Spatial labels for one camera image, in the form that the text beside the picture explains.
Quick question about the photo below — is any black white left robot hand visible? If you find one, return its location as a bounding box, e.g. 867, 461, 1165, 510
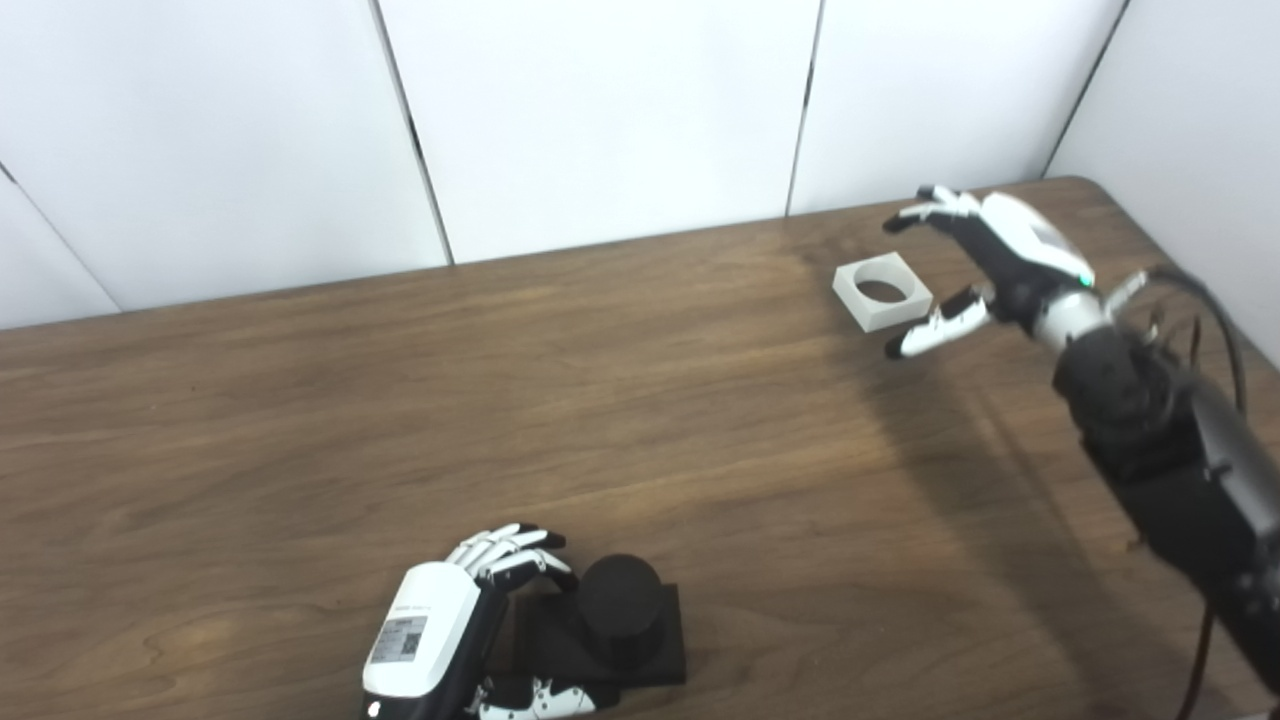
360, 522, 621, 720

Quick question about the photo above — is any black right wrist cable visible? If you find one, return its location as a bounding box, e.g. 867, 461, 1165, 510
1105, 265, 1251, 720

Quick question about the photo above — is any white square piece with hole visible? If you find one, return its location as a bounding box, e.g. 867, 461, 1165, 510
832, 252, 934, 333

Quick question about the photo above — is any black peg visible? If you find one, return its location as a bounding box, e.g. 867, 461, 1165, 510
487, 554, 688, 691

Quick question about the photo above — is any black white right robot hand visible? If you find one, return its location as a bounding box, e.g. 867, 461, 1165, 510
882, 185, 1099, 359

